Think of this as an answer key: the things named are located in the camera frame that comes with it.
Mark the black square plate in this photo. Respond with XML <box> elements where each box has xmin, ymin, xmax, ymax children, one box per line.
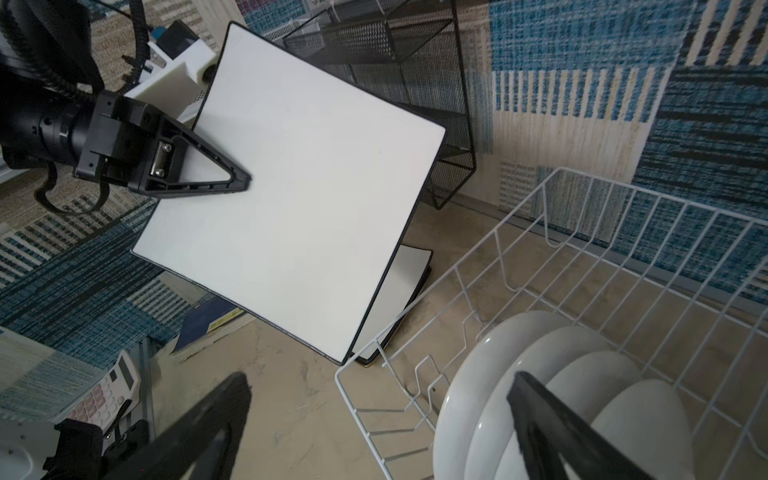
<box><xmin>353</xmin><ymin>263</ymin><xmax>434</xmax><ymax>367</ymax></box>

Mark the pink calculator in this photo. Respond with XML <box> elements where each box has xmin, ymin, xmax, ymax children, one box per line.
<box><xmin>61</xmin><ymin>350</ymin><xmax>141</xmax><ymax>433</ymax></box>

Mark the white round plate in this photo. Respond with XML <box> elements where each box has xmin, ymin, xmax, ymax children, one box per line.
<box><xmin>488</xmin><ymin>347</ymin><xmax>640</xmax><ymax>479</ymax></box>
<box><xmin>432</xmin><ymin>311</ymin><xmax>568</xmax><ymax>479</ymax></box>
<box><xmin>464</xmin><ymin>326</ymin><xmax>609</xmax><ymax>479</ymax></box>
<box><xmin>587</xmin><ymin>380</ymin><xmax>694</xmax><ymax>479</ymax></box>

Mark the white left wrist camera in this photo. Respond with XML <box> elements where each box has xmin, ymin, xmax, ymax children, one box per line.
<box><xmin>125</xmin><ymin>20</ymin><xmax>218</xmax><ymax>125</ymax></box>

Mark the black mesh shelf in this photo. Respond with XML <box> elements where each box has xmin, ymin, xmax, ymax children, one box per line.
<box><xmin>278</xmin><ymin>0</ymin><xmax>477</xmax><ymax>209</ymax></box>

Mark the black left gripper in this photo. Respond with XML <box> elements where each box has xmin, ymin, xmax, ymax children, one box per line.
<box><xmin>73</xmin><ymin>91</ymin><xmax>251</xmax><ymax>198</ymax></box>

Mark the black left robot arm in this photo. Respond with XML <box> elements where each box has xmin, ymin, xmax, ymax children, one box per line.
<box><xmin>1</xmin><ymin>1</ymin><xmax>251</xmax><ymax>215</ymax></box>

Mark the blue book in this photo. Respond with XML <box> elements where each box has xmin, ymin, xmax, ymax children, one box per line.
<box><xmin>172</xmin><ymin>297</ymin><xmax>245</xmax><ymax>354</ymax></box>

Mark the white wire dish rack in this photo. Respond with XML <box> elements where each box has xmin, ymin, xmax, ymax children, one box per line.
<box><xmin>335</xmin><ymin>168</ymin><xmax>767</xmax><ymax>479</ymax></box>

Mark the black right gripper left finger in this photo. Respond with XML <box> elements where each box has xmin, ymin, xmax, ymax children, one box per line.
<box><xmin>106</xmin><ymin>371</ymin><xmax>251</xmax><ymax>479</ymax></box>

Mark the white square plate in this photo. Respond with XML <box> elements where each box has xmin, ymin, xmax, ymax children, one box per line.
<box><xmin>133</xmin><ymin>23</ymin><xmax>446</xmax><ymax>363</ymax></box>
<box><xmin>352</xmin><ymin>244</ymin><xmax>434</xmax><ymax>366</ymax></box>

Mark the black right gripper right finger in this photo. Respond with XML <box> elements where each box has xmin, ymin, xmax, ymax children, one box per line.
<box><xmin>516</xmin><ymin>386</ymin><xmax>650</xmax><ymax>479</ymax></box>

